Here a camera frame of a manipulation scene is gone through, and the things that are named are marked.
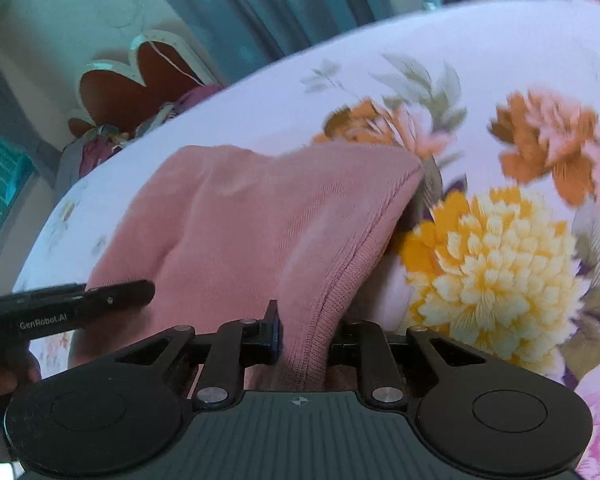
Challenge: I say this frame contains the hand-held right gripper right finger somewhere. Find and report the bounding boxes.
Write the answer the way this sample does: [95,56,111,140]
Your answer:
[330,317,486,406]

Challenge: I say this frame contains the cream and red-brown headboard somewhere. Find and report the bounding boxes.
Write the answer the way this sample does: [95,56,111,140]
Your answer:
[0,0,226,151]

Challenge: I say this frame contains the pile of clothes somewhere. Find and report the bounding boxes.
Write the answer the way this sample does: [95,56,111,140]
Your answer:
[55,85,226,191]

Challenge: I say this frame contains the person's left hand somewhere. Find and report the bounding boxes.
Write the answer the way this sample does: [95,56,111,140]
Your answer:
[0,347,42,456]

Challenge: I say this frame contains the pink knit cloth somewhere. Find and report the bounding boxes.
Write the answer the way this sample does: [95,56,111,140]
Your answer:
[70,142,426,393]

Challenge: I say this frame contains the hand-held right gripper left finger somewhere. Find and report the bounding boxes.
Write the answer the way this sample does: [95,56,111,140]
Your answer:
[114,300,285,410]

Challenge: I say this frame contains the grey-blue curtain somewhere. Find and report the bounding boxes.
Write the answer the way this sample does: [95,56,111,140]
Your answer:
[130,0,476,86]

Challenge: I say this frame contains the floral bedsheet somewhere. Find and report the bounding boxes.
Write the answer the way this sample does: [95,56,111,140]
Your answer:
[12,0,600,480]

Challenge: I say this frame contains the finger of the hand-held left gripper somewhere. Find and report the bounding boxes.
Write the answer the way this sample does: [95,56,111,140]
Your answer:
[77,280,157,322]

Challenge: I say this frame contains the teal slatted box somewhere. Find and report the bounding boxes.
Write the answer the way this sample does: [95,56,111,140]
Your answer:
[0,124,36,251]

